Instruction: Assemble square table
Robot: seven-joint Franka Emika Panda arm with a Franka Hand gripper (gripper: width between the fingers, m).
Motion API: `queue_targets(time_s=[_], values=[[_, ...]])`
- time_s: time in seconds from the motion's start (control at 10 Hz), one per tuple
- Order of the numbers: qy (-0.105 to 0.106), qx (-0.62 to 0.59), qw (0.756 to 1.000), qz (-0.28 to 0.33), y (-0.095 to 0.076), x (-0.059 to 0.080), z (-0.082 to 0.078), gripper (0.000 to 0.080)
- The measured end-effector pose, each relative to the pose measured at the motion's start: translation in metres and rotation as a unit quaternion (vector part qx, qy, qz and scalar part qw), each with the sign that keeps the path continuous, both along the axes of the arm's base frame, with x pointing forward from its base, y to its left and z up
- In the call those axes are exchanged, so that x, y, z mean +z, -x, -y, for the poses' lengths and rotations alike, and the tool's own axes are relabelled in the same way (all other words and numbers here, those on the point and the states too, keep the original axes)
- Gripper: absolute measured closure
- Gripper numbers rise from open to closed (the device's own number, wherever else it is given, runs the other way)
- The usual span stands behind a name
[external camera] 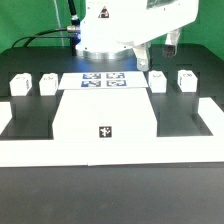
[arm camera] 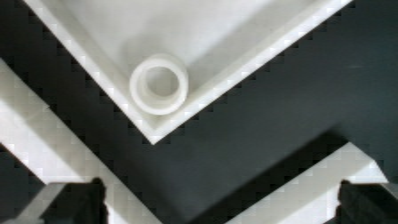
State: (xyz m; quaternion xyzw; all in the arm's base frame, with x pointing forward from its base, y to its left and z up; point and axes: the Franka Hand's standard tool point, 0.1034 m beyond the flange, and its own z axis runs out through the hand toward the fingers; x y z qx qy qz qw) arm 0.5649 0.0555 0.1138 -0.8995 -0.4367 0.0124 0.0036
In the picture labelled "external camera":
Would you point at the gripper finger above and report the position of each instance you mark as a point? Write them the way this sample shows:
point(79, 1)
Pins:
point(171, 43)
point(143, 57)

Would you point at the white square tabletop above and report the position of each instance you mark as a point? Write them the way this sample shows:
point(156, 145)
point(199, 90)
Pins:
point(117, 115)

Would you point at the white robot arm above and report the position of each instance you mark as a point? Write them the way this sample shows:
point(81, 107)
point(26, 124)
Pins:
point(114, 29)

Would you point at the white marker sheet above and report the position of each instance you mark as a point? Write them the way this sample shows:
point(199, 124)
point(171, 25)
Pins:
point(102, 80)

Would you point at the white U-shaped fence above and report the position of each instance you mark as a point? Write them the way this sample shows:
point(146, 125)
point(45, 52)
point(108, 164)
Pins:
point(189, 149)

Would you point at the metal cable connector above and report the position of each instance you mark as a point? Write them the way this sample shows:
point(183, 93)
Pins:
point(73, 28)

